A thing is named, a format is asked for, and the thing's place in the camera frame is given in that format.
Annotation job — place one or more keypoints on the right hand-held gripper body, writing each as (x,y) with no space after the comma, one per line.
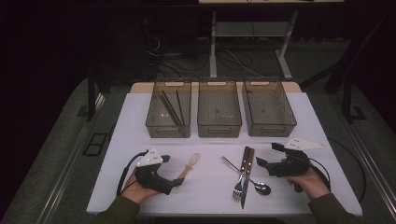
(289,165)

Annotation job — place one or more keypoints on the person's left hand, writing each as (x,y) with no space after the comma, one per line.
(137,191)

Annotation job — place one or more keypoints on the black metal stand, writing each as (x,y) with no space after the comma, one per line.
(91,99)
(347,96)

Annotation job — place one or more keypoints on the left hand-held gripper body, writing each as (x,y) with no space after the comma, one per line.
(154,179)

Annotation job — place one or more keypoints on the black floor plate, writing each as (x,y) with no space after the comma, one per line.
(95,144)

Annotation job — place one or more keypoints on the metal rail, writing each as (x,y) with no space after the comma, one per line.
(370,161)
(67,168)

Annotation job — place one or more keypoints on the brown wooden chopstick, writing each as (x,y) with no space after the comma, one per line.
(172,107)
(169,109)

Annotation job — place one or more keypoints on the white metal desk frame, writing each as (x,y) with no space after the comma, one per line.
(213,46)

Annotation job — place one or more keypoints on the person's right hand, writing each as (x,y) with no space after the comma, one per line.
(311,183)

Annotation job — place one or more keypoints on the black chopstick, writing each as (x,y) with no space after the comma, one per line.
(180,107)

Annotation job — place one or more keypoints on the smoky clear plastic bin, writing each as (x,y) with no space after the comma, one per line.
(219,109)
(162,118)
(268,107)

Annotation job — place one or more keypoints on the metal spoon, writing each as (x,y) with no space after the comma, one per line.
(263,188)

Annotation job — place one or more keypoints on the white table mat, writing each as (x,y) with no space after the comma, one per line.
(202,193)

